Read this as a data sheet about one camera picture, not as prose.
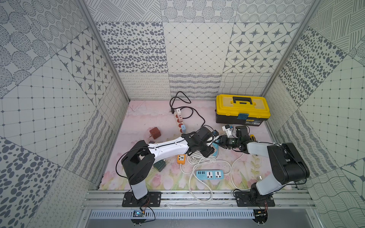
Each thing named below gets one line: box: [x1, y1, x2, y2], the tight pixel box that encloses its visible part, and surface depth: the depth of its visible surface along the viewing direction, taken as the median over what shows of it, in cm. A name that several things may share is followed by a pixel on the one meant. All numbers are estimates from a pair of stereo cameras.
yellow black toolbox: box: [215, 94, 271, 127], surface depth 97 cm
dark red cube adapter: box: [149, 126, 162, 140], surface depth 98 cm
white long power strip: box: [174, 108, 186, 133], surface depth 103 cm
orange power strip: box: [176, 154, 186, 165], surface depth 88 cm
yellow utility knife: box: [249, 134, 257, 142], surface depth 100 cm
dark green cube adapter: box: [153, 158, 167, 172], surface depth 83 cm
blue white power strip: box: [196, 170, 225, 181], surface depth 81 cm
